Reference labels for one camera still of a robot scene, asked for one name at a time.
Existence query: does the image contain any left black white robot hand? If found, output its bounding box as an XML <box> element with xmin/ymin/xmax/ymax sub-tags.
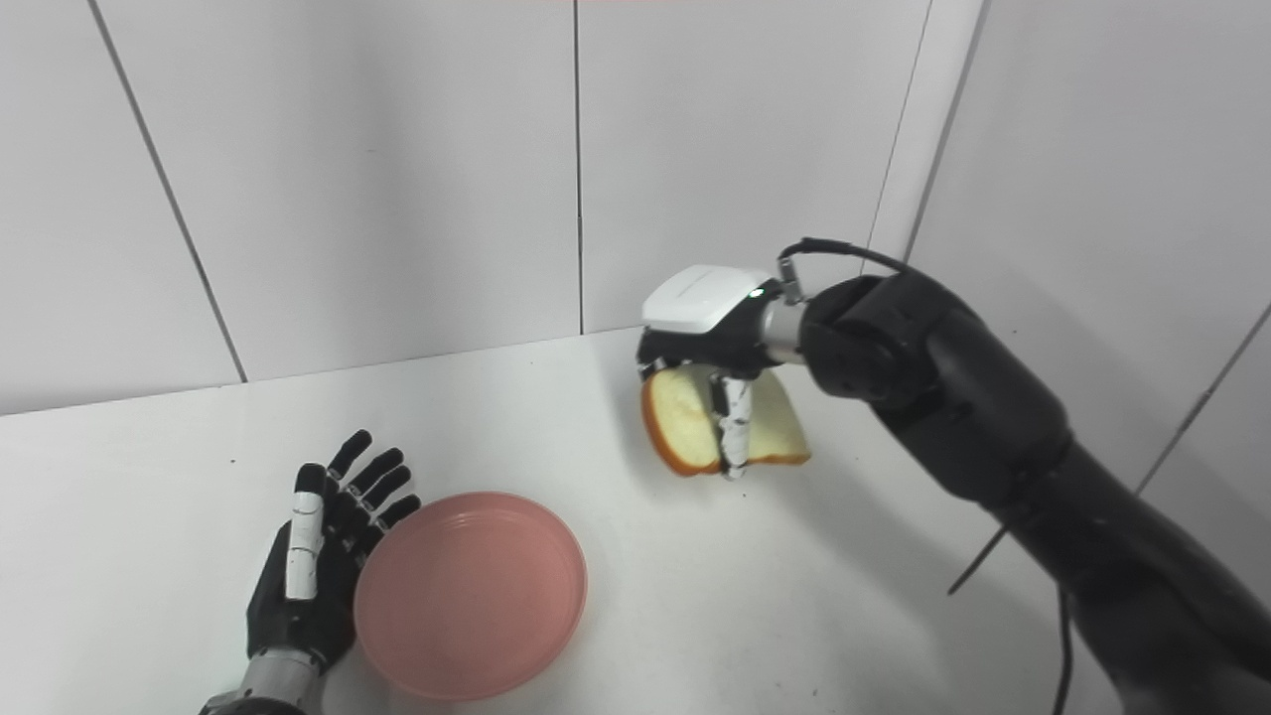
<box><xmin>245</xmin><ymin>429</ymin><xmax>422</xmax><ymax>676</ymax></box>

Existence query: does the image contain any pink round plate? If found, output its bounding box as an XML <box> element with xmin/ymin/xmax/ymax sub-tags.
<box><xmin>353</xmin><ymin>491</ymin><xmax>589</xmax><ymax>702</ymax></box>

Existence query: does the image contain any slice of white bread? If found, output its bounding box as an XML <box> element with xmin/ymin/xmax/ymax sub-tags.
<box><xmin>639</xmin><ymin>363</ymin><xmax>813</xmax><ymax>478</ymax></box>

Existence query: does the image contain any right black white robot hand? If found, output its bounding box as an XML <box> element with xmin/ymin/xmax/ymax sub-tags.
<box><xmin>635</xmin><ymin>263</ymin><xmax>785</xmax><ymax>482</ymax></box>

